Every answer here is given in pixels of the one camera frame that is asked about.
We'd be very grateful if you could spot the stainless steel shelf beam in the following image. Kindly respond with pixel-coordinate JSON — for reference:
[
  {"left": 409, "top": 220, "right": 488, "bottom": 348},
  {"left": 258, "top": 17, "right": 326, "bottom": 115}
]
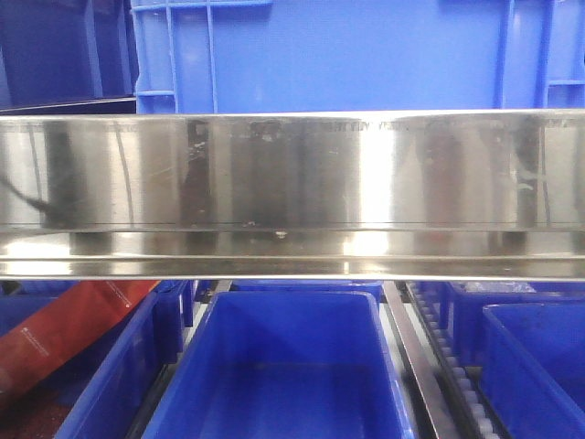
[{"left": 1, "top": 109, "right": 584, "bottom": 281}]

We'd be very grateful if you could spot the blue bin centre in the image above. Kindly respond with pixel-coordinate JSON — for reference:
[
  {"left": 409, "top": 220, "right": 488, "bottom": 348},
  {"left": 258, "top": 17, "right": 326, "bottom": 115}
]
[{"left": 144, "top": 291, "right": 414, "bottom": 438}]

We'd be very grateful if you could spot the blue bin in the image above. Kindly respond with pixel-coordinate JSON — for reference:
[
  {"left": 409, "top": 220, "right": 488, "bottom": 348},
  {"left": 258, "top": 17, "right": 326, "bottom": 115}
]
[
  {"left": 443, "top": 281, "right": 584, "bottom": 367},
  {"left": 144, "top": 291, "right": 414, "bottom": 438},
  {"left": 1, "top": 280, "right": 196, "bottom": 438},
  {"left": 480, "top": 302, "right": 584, "bottom": 438}
]

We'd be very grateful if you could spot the blue bin rear right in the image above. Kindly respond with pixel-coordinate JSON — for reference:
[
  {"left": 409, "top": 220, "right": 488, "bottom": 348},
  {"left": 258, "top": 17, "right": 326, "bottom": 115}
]
[{"left": 443, "top": 281, "right": 584, "bottom": 367}]

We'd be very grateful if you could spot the large blue crate upper shelf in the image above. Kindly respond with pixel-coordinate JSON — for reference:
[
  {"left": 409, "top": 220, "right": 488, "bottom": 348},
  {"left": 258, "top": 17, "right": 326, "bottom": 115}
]
[{"left": 131, "top": 1, "right": 584, "bottom": 113}]

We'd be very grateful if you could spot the blue bin left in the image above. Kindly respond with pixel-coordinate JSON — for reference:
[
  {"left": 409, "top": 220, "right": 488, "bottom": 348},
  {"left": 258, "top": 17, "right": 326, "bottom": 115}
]
[{"left": 1, "top": 280, "right": 196, "bottom": 438}]

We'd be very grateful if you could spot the red foil pouch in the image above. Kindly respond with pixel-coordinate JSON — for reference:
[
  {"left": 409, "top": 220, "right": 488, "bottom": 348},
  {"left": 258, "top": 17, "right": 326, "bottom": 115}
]
[{"left": 1, "top": 279, "right": 159, "bottom": 409}]

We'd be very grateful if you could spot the roller conveyor track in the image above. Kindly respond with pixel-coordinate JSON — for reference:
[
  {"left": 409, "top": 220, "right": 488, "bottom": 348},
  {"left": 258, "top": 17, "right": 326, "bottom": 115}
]
[{"left": 406, "top": 281, "right": 508, "bottom": 438}]

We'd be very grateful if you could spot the dark blue crate upper left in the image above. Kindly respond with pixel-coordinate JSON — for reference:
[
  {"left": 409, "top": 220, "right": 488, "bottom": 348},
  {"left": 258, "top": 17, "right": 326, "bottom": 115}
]
[{"left": 1, "top": 1, "right": 138, "bottom": 110}]

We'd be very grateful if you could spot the steel divider rail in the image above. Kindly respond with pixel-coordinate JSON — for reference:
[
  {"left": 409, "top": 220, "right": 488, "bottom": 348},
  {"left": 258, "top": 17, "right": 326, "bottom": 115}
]
[{"left": 384, "top": 281, "right": 461, "bottom": 438}]

